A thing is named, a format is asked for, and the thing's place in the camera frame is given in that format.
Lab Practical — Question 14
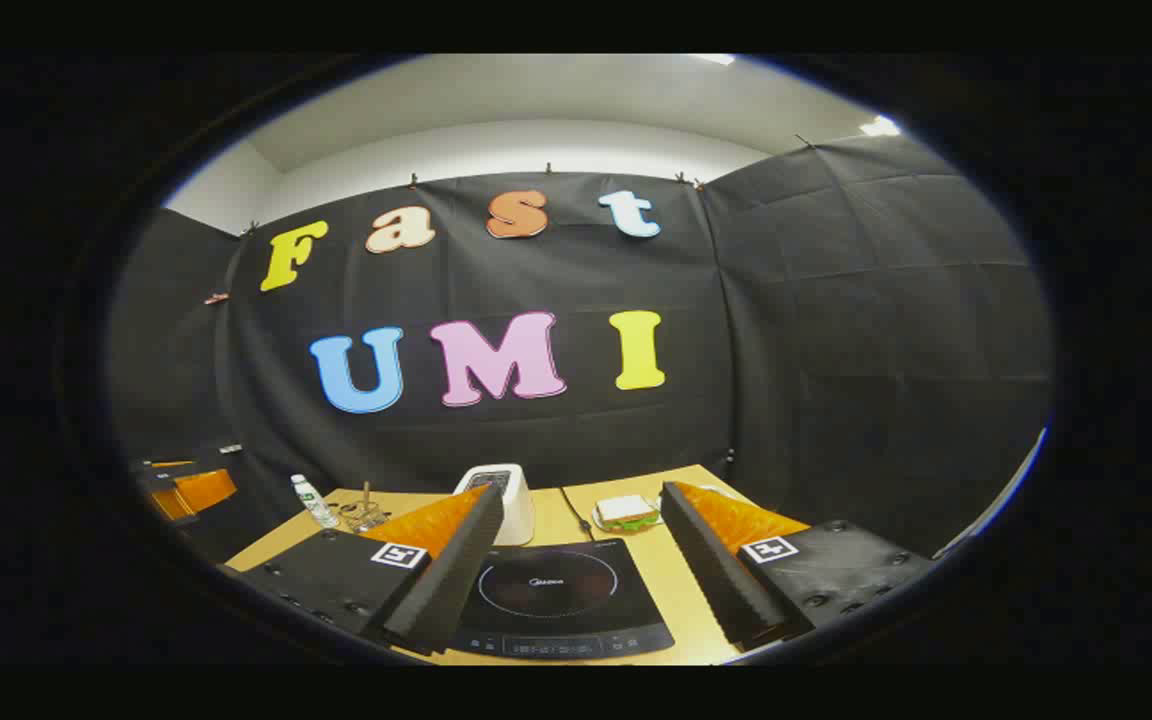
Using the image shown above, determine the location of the black backdrop cloth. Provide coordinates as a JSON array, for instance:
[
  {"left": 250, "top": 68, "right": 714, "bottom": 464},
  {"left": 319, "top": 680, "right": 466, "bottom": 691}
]
[{"left": 108, "top": 135, "right": 1052, "bottom": 561}]

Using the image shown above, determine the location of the black induction cooktop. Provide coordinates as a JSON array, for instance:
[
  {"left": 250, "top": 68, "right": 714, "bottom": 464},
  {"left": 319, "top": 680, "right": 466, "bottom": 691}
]
[{"left": 448, "top": 538, "right": 675, "bottom": 661}]

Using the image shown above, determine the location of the white green-label drink bottle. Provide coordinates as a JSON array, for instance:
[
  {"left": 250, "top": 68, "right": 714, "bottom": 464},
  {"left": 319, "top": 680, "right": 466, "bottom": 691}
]
[{"left": 290, "top": 474, "right": 339, "bottom": 529}]

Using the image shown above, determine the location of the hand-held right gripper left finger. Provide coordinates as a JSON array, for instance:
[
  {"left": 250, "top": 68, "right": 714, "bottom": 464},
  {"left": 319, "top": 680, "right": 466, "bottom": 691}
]
[{"left": 238, "top": 483, "right": 505, "bottom": 658}]

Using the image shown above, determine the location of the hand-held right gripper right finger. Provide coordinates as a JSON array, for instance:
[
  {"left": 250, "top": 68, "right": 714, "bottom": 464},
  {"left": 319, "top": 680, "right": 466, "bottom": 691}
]
[{"left": 661, "top": 481, "right": 937, "bottom": 651}]

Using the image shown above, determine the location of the sandwich with lettuce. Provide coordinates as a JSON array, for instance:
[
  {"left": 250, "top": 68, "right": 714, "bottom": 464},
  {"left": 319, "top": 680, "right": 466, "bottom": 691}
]
[{"left": 596, "top": 495, "right": 659, "bottom": 531}]

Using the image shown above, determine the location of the power cable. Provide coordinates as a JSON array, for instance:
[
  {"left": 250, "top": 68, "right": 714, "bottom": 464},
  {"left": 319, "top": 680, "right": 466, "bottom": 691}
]
[{"left": 561, "top": 487, "right": 595, "bottom": 541}]

